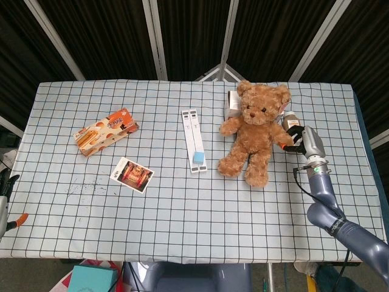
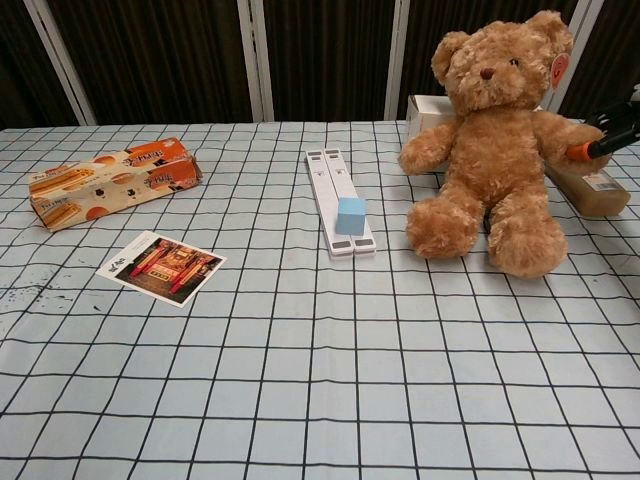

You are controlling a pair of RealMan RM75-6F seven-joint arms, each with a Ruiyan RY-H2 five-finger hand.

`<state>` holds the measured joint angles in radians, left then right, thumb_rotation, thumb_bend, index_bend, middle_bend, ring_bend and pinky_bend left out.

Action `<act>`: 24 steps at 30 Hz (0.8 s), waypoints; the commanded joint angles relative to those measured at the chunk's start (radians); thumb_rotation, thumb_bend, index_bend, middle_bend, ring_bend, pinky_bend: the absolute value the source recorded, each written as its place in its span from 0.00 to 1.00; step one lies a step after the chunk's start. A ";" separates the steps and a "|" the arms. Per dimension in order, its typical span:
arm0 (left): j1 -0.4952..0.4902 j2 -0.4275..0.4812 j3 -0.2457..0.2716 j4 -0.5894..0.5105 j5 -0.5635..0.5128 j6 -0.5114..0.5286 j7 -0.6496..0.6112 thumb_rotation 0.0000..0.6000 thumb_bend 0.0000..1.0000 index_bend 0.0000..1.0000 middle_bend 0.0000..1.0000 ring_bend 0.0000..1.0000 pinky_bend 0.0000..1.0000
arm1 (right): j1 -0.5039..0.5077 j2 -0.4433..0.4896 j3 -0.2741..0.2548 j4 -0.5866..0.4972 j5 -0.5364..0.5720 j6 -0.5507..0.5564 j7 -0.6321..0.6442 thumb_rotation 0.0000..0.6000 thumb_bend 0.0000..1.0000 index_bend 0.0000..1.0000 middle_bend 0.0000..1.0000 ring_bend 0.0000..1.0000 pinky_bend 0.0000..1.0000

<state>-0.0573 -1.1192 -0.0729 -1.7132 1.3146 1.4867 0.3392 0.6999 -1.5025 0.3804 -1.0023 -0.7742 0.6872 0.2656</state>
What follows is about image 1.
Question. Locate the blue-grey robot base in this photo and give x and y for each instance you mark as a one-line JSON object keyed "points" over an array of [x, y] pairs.
{"points": [[200, 276]]}

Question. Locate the brown teddy bear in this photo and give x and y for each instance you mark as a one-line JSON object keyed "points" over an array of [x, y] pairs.
{"points": [[253, 137]]}

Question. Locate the blue cube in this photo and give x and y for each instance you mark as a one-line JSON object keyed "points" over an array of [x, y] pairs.
{"points": [[198, 158]]}

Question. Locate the photo postcard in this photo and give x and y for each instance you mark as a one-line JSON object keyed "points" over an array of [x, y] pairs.
{"points": [[132, 175]]}

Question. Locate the brown drink bottle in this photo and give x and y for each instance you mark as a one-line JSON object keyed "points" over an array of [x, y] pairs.
{"points": [[290, 120]]}

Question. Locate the white cardboard box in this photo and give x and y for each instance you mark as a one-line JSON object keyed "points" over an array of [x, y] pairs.
{"points": [[232, 102]]}

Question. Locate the white metal tripod stand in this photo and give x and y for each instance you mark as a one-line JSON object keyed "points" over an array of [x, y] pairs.
{"points": [[223, 73]]}

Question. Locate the white shoe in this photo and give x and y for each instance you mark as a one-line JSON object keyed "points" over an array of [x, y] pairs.
{"points": [[305, 269]]}

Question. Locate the checked light blue tablecloth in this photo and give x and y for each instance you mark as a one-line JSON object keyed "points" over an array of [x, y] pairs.
{"points": [[194, 213]]}

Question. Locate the metal table leg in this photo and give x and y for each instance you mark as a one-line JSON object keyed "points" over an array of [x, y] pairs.
{"points": [[271, 278]]}

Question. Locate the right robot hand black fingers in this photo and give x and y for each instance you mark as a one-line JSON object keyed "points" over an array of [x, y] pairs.
{"points": [[313, 143]]}

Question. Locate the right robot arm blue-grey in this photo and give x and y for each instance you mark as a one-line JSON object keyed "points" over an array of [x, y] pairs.
{"points": [[322, 188]]}

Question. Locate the white slide strip board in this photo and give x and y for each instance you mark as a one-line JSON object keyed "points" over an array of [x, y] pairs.
{"points": [[192, 137]]}

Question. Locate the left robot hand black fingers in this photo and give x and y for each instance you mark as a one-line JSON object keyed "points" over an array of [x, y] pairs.
{"points": [[3, 213]]}

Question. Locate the teal box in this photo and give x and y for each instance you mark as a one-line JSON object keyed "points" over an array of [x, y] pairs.
{"points": [[91, 278]]}

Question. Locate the orange biscuit box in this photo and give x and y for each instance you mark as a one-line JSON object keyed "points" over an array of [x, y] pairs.
{"points": [[103, 130]]}

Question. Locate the white partition frame post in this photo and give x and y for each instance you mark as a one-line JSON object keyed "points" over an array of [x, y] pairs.
{"points": [[316, 42], [156, 39], [228, 30], [54, 39]]}

